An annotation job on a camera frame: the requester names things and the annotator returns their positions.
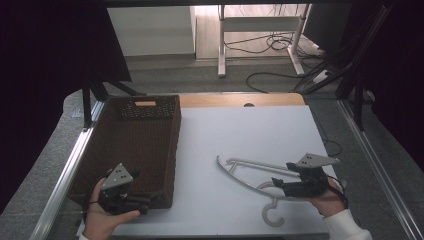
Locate white plastic clothes hanger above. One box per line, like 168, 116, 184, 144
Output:
216, 155, 348, 229

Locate black metal stand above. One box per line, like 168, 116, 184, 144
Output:
81, 78, 146, 130
293, 3, 394, 132

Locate thin black looped cable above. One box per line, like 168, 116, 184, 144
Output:
310, 109, 343, 158

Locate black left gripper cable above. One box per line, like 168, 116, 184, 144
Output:
81, 169, 114, 221

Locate white power strip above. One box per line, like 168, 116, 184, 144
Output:
312, 69, 332, 85

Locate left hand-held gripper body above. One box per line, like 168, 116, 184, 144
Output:
97, 162, 142, 215

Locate white cabinet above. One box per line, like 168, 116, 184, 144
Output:
106, 5, 197, 57

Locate long black floor cable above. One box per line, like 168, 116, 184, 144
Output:
245, 71, 305, 94

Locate white desk frame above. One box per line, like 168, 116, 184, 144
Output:
217, 3, 314, 79

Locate person's left hand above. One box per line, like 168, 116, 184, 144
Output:
82, 177, 141, 240

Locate brown woven basket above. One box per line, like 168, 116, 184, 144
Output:
69, 94, 183, 210

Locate aluminium frame rail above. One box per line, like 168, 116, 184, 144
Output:
337, 99, 424, 240
29, 99, 105, 240

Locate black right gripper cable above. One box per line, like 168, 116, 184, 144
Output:
327, 174, 350, 210

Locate person's right hand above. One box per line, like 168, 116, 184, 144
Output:
305, 177, 348, 218

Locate tangled black floor cables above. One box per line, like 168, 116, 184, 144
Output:
223, 30, 326, 60

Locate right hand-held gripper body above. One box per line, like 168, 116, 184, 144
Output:
282, 152, 341, 199

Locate dark curtain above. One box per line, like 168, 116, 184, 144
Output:
336, 3, 424, 164
0, 3, 133, 214

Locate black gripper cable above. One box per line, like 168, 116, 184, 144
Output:
81, 169, 114, 221
327, 174, 350, 210

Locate white table mat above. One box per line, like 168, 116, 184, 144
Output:
77, 104, 338, 237

